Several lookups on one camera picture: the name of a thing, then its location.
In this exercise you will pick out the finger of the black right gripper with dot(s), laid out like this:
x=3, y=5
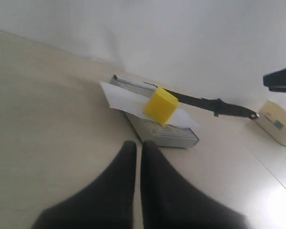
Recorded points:
x=276, y=81

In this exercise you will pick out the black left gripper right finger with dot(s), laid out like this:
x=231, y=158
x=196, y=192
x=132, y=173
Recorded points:
x=170, y=202

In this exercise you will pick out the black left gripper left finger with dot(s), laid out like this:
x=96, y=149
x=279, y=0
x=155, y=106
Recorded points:
x=106, y=203

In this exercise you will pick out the black cutter blade arm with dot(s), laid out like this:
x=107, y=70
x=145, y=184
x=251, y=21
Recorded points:
x=217, y=106

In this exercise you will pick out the yellow cube block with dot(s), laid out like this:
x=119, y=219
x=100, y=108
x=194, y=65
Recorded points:
x=161, y=106

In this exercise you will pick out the white paper sheet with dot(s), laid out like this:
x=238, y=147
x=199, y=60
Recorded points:
x=132, y=103

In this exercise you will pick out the grey paper cutter base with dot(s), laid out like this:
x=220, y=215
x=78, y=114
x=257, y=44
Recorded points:
x=162, y=135

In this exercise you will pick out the beige box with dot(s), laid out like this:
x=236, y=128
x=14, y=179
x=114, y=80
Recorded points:
x=272, y=119

